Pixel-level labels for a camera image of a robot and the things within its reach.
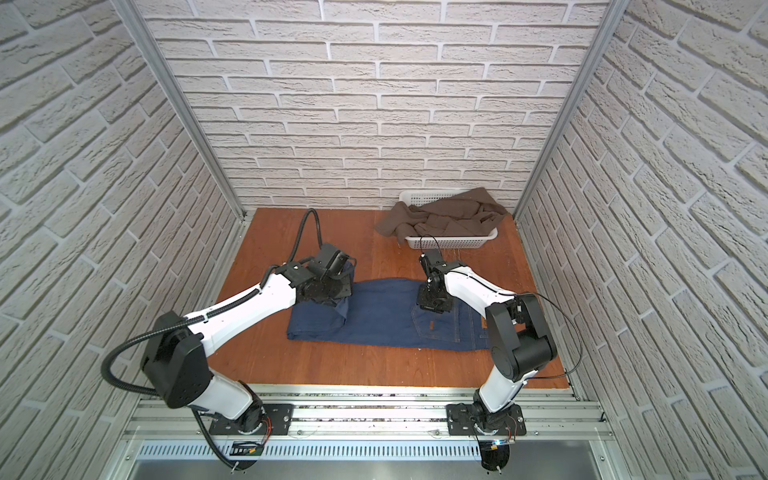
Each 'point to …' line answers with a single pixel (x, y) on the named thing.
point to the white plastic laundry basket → (415, 198)
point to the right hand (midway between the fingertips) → (426, 304)
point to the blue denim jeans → (385, 313)
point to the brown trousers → (468, 211)
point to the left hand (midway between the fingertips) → (353, 284)
